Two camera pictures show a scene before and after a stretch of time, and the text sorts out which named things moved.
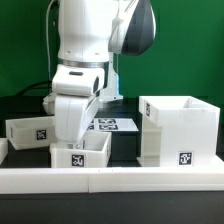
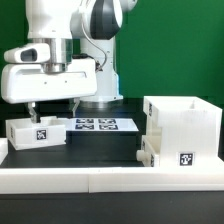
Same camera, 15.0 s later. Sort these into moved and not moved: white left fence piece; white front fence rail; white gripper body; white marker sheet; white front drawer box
Moved: white gripper body; white front drawer box
Not moved: white front fence rail; white marker sheet; white left fence piece
